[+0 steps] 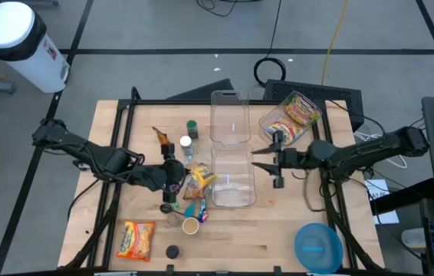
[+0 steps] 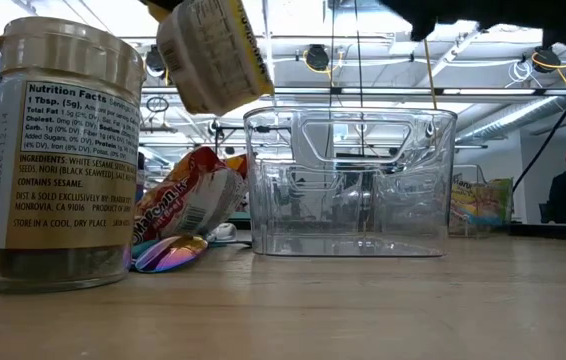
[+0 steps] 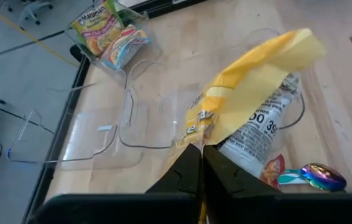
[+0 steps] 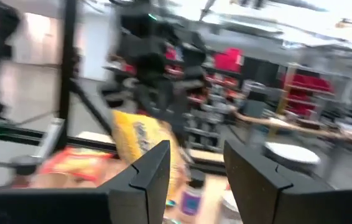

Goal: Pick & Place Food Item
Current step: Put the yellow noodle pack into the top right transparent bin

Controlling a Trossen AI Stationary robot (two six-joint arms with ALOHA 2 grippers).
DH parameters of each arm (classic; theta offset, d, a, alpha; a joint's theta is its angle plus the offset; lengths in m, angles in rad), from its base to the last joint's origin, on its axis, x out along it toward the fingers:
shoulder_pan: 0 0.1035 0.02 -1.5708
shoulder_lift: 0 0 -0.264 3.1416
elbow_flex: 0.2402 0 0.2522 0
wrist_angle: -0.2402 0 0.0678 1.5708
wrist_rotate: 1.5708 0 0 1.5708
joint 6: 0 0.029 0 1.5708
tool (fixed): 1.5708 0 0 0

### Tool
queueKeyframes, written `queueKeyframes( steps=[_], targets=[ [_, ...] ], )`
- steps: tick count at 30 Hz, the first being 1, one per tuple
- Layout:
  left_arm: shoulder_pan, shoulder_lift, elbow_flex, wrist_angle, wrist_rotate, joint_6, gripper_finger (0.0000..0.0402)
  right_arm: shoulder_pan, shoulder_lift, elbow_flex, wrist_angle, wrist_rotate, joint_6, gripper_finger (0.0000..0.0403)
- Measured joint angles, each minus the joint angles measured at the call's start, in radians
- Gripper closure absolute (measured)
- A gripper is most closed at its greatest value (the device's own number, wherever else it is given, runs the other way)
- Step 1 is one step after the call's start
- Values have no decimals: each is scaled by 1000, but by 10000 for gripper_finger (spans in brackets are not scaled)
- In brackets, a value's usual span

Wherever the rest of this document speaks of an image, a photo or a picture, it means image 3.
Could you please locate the green-edged ramen noodle packet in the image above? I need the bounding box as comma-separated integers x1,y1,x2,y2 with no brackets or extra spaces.
71,0,124,57

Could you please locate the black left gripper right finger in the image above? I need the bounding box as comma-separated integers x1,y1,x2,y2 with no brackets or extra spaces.
202,144,284,195

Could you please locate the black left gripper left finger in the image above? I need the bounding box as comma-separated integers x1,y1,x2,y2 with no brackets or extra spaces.
144,142,203,195

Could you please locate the yellow ramen noodle packet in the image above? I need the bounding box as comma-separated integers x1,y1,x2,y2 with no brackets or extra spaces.
165,27,327,224

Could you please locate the grey office chair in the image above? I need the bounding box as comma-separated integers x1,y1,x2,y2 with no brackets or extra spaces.
17,0,54,26

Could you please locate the clear plastic storage bin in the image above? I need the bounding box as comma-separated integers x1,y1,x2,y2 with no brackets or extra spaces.
6,83,147,172
118,27,306,150
63,0,164,91

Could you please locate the blue-edged ramen noodle packet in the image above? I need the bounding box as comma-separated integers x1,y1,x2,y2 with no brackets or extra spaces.
100,24,151,70

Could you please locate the yellow cable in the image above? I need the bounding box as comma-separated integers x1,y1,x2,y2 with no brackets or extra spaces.
0,1,79,68

